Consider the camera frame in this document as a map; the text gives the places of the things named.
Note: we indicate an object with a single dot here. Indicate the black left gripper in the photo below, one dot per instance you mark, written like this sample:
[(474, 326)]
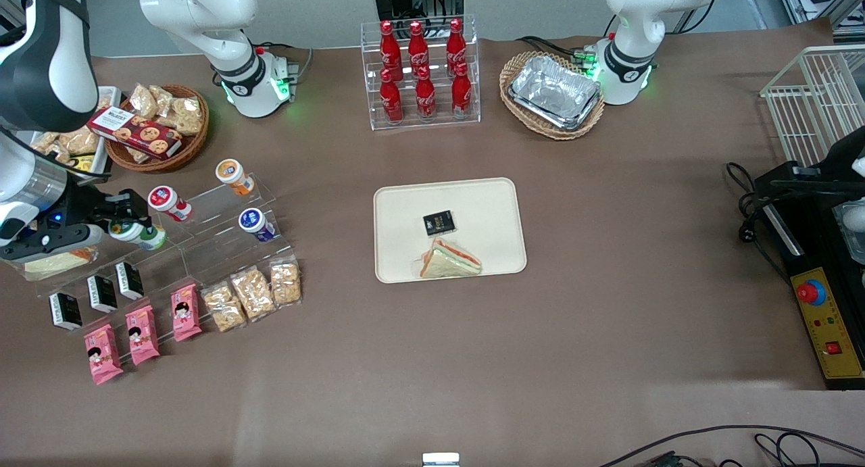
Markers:
[(846, 157)]

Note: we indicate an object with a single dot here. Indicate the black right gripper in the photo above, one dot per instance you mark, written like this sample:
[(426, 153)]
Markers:
[(82, 207)]

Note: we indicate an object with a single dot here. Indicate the green gum bottle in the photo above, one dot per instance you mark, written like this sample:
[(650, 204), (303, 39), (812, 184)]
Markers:
[(138, 236)]

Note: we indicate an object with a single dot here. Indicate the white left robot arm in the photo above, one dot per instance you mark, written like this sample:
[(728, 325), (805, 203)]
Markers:
[(632, 48)]

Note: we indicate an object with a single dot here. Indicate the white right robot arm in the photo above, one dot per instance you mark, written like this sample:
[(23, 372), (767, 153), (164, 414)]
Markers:
[(47, 61)]

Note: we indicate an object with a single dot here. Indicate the red gum bottle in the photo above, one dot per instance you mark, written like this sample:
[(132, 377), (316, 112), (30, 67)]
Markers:
[(167, 202)]

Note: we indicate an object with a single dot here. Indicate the orange gum bottle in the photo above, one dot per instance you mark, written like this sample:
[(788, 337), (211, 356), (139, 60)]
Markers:
[(233, 175)]

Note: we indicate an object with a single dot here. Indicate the blue gum bottle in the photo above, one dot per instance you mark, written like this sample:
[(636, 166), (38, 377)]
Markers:
[(255, 224)]

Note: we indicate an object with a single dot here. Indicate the beige plastic tray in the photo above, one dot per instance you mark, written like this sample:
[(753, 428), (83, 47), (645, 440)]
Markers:
[(486, 210)]

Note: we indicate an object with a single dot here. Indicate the white plastic bin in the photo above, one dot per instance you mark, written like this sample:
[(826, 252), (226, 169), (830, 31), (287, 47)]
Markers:
[(105, 166)]

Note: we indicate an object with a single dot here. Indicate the yellow and black packet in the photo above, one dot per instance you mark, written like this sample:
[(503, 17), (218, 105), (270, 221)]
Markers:
[(81, 164)]

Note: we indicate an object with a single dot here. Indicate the clear bag of crackers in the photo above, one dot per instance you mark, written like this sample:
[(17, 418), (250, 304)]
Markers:
[(105, 103), (188, 115), (162, 99), (143, 101), (81, 142), (59, 156), (137, 155)]

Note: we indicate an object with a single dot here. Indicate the black control box yellow panel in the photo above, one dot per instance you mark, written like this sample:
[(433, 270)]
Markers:
[(811, 251)]

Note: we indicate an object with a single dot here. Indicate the small black carton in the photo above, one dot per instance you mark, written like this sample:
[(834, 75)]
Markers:
[(103, 294), (130, 280), (65, 311)]

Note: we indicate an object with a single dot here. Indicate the wrapped triangle sandwich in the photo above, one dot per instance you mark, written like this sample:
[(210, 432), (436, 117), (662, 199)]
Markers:
[(449, 261), (57, 264)]

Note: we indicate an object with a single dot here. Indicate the dark brown wicker basket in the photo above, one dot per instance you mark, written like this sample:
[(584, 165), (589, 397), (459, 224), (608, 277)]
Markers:
[(169, 161)]

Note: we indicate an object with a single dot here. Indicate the red cookie box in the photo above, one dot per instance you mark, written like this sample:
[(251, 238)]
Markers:
[(135, 132)]

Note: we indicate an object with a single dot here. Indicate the clear acrylic step shelf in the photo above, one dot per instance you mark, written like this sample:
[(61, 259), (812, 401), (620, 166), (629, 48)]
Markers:
[(216, 251)]

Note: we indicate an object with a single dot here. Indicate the pink snack pack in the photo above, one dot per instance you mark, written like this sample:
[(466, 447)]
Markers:
[(186, 311), (142, 334), (103, 354)]

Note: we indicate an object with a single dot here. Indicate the clear rice cracker pack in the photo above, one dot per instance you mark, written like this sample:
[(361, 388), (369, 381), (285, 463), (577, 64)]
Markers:
[(224, 308), (253, 292), (285, 282)]

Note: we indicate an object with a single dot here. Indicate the aluminium foil container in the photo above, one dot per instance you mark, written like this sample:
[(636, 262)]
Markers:
[(554, 92)]

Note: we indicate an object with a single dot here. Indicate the red cola bottle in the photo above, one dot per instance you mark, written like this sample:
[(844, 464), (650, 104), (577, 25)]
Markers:
[(426, 99), (388, 48), (391, 102), (461, 95), (456, 44), (417, 48)]

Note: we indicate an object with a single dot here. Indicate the light woven wicker basket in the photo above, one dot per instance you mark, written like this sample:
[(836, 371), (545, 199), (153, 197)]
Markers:
[(513, 112)]

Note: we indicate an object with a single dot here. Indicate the small black snack packet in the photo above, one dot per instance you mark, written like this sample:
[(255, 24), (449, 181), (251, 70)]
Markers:
[(439, 222)]

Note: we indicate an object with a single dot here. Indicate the clear acrylic bottle rack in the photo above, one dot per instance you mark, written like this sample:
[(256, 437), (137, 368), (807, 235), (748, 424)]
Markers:
[(436, 124)]

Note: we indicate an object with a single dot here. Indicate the small white device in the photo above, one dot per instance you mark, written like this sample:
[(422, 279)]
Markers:
[(440, 460)]

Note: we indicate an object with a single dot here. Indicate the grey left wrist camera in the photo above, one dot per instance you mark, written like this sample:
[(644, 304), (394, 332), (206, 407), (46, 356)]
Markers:
[(857, 234)]

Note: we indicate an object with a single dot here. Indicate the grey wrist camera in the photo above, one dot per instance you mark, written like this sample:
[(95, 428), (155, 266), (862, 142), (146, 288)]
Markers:
[(857, 234), (54, 244)]

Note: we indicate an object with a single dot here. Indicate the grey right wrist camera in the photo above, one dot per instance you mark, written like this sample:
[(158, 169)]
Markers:
[(54, 244)]

